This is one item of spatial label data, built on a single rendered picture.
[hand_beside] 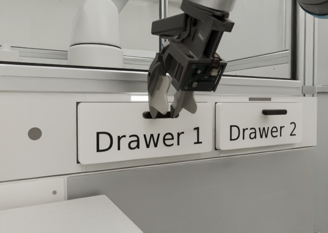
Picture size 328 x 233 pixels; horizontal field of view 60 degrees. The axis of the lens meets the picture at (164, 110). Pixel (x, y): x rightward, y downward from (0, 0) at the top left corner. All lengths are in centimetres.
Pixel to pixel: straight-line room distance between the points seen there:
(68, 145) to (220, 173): 36
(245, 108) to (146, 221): 34
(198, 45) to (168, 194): 35
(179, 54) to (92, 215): 27
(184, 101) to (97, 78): 17
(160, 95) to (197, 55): 11
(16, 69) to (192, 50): 29
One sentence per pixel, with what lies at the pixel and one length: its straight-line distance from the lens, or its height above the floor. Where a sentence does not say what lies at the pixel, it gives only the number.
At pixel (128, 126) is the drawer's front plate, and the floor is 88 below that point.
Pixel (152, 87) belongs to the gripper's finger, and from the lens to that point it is 48.
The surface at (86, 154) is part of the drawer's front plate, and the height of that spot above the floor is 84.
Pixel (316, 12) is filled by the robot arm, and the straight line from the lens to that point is 49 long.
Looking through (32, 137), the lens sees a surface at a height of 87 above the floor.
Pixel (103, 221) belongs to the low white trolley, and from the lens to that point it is 44.
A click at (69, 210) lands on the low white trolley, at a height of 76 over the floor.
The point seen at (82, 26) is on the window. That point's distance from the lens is 58.
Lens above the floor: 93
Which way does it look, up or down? 1 degrees down
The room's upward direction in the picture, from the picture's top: straight up
